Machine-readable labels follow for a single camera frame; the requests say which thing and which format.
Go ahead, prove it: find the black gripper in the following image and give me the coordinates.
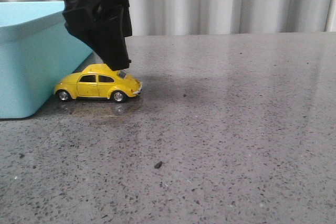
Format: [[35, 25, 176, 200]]
[[63, 0, 132, 71]]

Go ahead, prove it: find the small black debris chip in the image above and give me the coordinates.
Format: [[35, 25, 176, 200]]
[[154, 161, 163, 169]]

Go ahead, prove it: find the yellow toy beetle car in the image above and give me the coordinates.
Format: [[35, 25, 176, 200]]
[[54, 63, 142, 103]]

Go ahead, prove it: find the light blue plastic box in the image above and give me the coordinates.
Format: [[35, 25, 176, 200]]
[[1, 2, 92, 119]]

